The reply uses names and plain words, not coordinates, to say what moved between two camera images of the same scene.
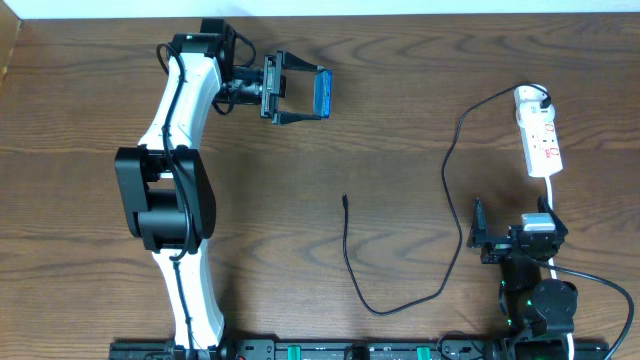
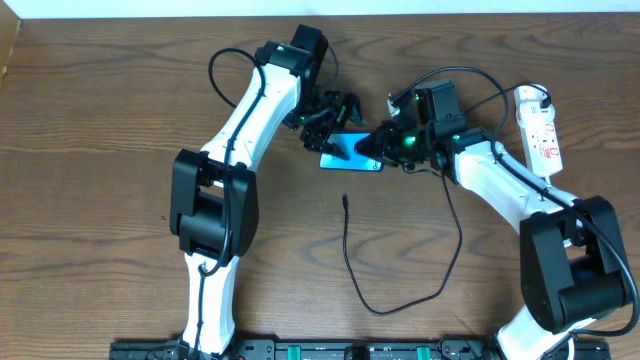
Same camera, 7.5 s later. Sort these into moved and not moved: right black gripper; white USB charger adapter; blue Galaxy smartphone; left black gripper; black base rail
Moved: blue Galaxy smartphone; left black gripper; right black gripper
Not moved: white USB charger adapter; black base rail
